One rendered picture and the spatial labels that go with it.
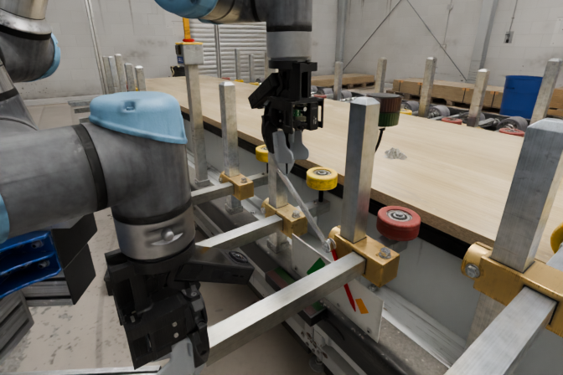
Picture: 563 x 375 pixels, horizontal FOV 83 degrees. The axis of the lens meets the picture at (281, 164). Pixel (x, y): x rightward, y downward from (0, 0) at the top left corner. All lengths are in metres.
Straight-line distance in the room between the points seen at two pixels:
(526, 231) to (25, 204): 0.48
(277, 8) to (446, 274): 0.64
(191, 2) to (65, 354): 1.59
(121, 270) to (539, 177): 0.44
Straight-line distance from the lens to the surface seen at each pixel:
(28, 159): 0.28
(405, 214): 0.68
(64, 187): 0.28
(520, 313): 0.44
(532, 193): 0.45
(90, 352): 1.76
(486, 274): 0.50
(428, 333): 0.86
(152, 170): 0.29
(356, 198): 0.59
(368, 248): 0.63
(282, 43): 0.53
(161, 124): 0.29
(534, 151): 0.43
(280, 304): 0.52
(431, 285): 0.86
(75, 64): 8.25
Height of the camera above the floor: 1.22
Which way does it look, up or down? 21 degrees down
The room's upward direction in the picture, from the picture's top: straight up
